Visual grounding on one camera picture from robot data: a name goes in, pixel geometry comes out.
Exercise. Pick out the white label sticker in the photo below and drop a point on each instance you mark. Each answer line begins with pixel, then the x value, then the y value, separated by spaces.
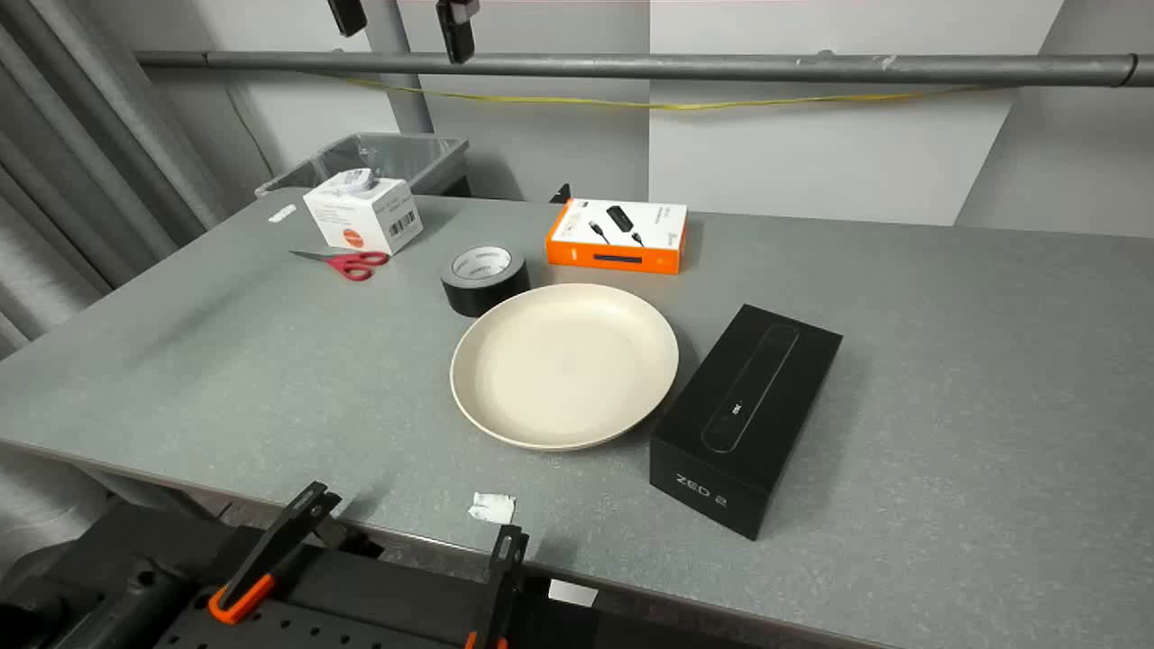
pixel 572 593

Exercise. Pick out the grey plastic bin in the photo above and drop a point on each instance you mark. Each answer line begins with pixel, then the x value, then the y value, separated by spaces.
pixel 424 159

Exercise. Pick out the right black orange clamp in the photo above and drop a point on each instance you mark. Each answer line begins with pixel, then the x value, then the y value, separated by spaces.
pixel 498 593

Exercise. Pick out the cream round plate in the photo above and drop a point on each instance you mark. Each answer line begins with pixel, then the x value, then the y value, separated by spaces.
pixel 564 364

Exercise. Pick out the black orange clamp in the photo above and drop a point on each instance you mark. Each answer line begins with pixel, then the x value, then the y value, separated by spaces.
pixel 257 573
pixel 498 593

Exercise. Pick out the left black orange clamp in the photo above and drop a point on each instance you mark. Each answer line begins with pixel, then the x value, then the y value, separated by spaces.
pixel 257 573

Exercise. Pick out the red handled scissors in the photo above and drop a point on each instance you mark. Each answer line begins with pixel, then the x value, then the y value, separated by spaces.
pixel 352 265

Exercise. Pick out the black rectangular box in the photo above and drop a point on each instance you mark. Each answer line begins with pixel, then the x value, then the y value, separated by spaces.
pixel 722 444

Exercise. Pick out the orange and white box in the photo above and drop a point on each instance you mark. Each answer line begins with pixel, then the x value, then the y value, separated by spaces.
pixel 617 237

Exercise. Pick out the small white cardboard box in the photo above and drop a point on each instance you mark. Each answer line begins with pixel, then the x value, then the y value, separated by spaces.
pixel 364 209

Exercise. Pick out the grey horizontal metal pipe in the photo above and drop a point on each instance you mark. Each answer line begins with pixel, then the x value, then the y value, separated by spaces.
pixel 905 70

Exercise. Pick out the black tape roll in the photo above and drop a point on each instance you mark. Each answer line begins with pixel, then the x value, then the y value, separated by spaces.
pixel 483 279

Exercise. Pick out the white tape scrap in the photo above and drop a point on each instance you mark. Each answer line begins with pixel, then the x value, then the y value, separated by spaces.
pixel 491 507

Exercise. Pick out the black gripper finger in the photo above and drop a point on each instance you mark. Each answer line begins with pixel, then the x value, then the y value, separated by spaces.
pixel 347 16
pixel 457 28

